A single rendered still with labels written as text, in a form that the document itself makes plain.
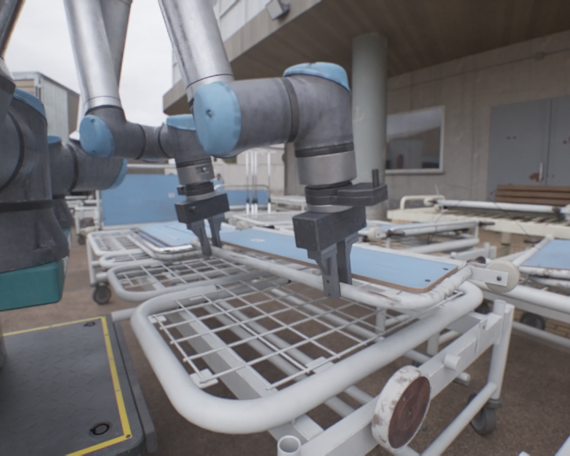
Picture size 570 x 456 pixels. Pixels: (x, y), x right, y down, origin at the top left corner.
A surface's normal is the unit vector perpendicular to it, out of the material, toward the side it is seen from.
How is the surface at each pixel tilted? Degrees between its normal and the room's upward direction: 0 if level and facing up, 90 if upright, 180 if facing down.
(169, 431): 0
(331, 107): 96
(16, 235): 70
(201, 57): 94
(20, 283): 90
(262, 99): 79
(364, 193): 101
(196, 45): 94
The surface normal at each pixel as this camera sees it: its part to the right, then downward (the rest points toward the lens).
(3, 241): 0.62, -0.24
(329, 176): -0.03, 0.29
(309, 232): -0.71, 0.29
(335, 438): 0.00, -0.99
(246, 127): 0.38, 0.54
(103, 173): 0.83, 0.34
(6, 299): 0.56, 0.11
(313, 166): -0.52, 0.30
